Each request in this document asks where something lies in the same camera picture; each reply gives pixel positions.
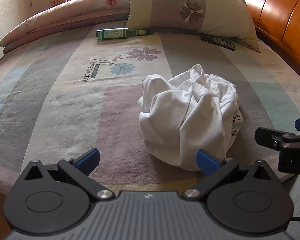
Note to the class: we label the white printed long-sleeve shirt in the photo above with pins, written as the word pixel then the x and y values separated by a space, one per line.
pixel 180 115

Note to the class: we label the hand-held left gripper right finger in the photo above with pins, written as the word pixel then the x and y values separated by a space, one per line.
pixel 207 162

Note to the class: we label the wooden headboard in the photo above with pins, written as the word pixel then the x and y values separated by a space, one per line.
pixel 277 12

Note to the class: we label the floral patchwork pillow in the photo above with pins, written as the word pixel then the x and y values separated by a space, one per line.
pixel 190 7

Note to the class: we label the green glass bottle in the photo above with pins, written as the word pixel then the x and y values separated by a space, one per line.
pixel 112 33

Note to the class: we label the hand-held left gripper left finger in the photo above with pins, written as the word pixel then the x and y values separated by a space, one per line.
pixel 88 158

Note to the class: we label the folded pink floral quilt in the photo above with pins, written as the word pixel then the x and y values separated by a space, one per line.
pixel 65 12

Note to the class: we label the phone in printed case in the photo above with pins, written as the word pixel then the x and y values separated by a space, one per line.
pixel 217 41

